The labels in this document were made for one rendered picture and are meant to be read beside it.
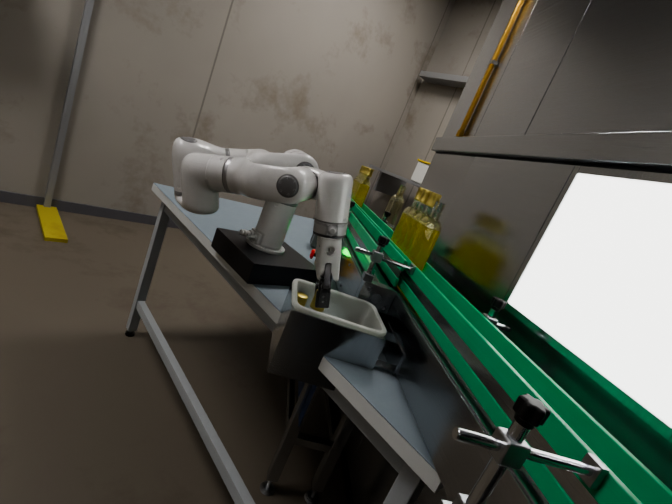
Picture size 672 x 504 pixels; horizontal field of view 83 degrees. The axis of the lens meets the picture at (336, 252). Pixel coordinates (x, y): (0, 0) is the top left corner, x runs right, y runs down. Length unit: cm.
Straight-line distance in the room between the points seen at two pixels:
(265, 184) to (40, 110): 273
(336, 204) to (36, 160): 289
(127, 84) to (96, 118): 34
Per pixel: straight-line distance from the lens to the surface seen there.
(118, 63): 343
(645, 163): 86
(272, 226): 114
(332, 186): 79
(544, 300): 87
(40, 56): 337
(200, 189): 94
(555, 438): 56
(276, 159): 103
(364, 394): 79
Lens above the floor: 115
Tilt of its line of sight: 13 degrees down
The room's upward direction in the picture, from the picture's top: 22 degrees clockwise
